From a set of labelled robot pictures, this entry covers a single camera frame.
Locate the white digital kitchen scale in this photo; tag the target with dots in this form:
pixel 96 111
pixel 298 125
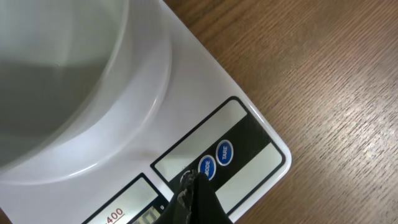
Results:
pixel 178 110

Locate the white round bowl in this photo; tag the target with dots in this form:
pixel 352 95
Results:
pixel 53 55

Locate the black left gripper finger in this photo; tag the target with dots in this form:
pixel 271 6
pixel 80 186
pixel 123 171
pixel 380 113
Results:
pixel 194 202

